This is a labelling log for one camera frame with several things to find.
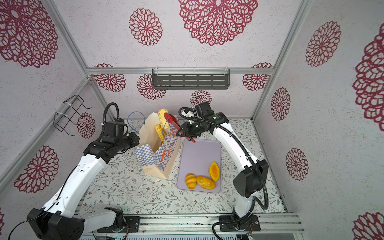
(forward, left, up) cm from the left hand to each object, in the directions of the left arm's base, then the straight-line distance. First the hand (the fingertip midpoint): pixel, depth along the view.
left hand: (138, 140), depth 78 cm
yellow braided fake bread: (+13, -8, -8) cm, 17 cm away
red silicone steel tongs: (+7, -18, +8) cm, 21 cm away
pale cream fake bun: (+9, -13, +4) cm, 16 cm away
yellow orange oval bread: (-8, -41, -21) cm, 47 cm away
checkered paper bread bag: (-10, -11, 0) cm, 15 cm away
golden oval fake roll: (-16, -35, -19) cm, 43 cm away
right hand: (+1, -21, +5) cm, 22 cm away
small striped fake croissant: (-14, -27, -21) cm, 37 cm away
